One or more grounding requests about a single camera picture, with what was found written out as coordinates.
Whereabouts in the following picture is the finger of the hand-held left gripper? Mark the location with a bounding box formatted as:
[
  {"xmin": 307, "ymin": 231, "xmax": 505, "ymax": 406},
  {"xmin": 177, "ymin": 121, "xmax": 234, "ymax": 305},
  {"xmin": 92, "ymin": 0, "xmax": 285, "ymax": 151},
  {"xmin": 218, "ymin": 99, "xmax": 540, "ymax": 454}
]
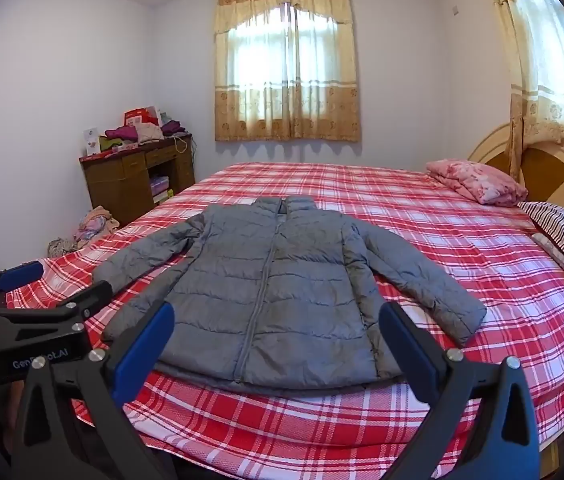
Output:
[
  {"xmin": 0, "ymin": 280, "xmax": 114, "ymax": 333},
  {"xmin": 0, "ymin": 260, "xmax": 45, "ymax": 311}
]

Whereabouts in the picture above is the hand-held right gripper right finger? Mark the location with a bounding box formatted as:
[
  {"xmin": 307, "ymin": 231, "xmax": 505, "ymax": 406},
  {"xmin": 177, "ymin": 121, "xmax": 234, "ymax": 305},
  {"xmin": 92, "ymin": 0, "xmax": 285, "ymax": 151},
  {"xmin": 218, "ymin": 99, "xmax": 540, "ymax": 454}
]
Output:
[{"xmin": 379, "ymin": 301, "xmax": 542, "ymax": 480}]

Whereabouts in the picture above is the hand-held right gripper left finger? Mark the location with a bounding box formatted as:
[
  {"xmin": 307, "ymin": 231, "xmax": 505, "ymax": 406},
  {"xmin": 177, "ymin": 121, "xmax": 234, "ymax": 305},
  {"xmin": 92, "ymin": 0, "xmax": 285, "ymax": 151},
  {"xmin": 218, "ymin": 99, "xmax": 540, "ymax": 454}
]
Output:
[{"xmin": 12, "ymin": 302, "xmax": 176, "ymax": 480}]

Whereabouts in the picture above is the grey puffer jacket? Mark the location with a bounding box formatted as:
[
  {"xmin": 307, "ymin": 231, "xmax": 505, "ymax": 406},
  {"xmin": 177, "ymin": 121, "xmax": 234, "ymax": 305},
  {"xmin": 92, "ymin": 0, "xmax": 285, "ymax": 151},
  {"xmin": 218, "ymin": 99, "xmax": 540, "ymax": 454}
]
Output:
[{"xmin": 93, "ymin": 196, "xmax": 487, "ymax": 395}]

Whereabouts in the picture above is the pile of pale clothes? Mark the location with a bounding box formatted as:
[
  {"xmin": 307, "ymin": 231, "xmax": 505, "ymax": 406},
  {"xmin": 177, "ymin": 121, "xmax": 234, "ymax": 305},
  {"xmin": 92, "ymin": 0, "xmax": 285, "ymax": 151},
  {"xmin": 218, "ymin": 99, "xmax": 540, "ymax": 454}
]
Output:
[{"xmin": 74, "ymin": 207, "xmax": 120, "ymax": 248}]

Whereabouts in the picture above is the grey patterned cloth heap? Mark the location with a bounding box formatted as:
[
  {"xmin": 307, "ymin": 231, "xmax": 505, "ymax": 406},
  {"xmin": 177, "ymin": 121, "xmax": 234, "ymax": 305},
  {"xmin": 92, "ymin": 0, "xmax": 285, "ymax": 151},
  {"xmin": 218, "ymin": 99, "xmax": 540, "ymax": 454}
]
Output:
[{"xmin": 47, "ymin": 237, "xmax": 80, "ymax": 259}]

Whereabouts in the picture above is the brown wooden desk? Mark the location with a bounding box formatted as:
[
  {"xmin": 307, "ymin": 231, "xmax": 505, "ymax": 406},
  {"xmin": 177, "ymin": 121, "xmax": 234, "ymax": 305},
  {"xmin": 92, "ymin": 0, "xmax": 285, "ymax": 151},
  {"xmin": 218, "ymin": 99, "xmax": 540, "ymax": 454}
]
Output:
[{"xmin": 79, "ymin": 133, "xmax": 197, "ymax": 227}]

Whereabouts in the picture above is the stack of boxes in desk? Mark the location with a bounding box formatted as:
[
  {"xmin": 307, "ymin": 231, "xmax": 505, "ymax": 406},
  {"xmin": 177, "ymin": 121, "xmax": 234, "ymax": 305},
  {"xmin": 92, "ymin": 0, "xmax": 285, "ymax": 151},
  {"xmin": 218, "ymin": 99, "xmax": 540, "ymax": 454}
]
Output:
[{"xmin": 151, "ymin": 176, "xmax": 170, "ymax": 205}]

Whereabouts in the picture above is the bed with red plaid sheet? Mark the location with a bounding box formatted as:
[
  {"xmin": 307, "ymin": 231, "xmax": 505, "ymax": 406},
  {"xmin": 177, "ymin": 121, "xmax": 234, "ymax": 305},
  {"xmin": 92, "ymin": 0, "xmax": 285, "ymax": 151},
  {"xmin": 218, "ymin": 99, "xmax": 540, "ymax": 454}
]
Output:
[{"xmin": 4, "ymin": 161, "xmax": 564, "ymax": 480}]

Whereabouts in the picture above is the magenta garment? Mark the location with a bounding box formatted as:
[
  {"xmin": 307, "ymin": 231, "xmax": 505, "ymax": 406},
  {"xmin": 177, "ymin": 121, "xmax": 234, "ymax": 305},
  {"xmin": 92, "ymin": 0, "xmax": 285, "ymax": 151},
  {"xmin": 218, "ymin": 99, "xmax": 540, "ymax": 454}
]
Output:
[{"xmin": 105, "ymin": 125, "xmax": 138, "ymax": 143}]

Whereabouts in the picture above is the beige garment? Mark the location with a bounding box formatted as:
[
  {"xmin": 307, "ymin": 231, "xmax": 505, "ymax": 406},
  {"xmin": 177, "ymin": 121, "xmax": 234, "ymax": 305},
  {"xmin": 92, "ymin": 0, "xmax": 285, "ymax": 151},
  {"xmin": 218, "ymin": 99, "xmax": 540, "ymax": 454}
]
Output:
[{"xmin": 134, "ymin": 122, "xmax": 163, "ymax": 143}]

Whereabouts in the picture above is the pink floral folded blanket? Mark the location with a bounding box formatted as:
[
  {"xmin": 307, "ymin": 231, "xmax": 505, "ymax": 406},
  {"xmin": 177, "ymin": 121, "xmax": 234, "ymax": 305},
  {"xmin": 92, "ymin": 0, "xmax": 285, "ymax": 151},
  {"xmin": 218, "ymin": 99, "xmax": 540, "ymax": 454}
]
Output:
[{"xmin": 426, "ymin": 159, "xmax": 529, "ymax": 206}]

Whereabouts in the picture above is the red box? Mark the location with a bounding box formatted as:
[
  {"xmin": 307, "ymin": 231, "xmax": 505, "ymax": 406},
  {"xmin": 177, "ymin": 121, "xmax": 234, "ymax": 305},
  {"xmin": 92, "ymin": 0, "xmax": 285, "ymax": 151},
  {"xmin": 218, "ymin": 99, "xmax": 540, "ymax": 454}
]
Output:
[{"xmin": 123, "ymin": 106, "xmax": 163, "ymax": 128}]

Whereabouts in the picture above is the wooden bed headboard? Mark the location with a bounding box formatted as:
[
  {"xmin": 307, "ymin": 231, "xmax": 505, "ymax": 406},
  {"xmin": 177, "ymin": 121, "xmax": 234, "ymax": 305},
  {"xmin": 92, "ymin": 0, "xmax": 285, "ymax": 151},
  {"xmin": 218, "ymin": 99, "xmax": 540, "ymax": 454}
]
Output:
[{"xmin": 466, "ymin": 122, "xmax": 564, "ymax": 216}]

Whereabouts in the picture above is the beige floral window curtain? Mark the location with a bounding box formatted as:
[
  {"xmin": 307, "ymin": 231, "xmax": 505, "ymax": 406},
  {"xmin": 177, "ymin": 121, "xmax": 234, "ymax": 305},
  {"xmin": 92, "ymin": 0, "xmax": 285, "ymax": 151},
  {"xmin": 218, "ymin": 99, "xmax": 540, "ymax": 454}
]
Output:
[{"xmin": 213, "ymin": 0, "xmax": 363, "ymax": 143}]

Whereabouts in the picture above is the beige floral side curtain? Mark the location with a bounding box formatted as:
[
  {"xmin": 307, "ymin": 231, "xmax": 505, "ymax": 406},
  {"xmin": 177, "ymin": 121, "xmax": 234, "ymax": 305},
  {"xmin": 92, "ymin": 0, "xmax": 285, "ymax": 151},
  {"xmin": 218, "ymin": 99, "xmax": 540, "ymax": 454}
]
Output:
[{"xmin": 479, "ymin": 0, "xmax": 564, "ymax": 181}]

